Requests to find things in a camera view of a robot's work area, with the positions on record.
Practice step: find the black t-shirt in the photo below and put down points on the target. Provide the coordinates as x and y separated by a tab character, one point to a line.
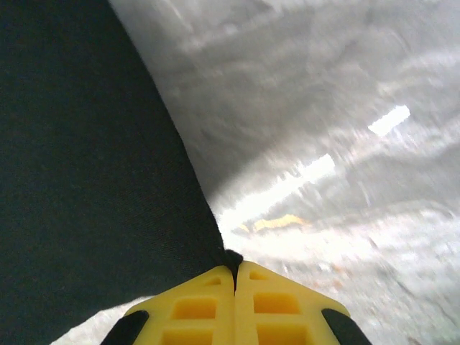
90	161

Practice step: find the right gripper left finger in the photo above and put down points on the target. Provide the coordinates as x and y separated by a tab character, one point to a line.
201	312

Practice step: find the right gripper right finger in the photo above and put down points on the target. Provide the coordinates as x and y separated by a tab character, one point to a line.
280	309

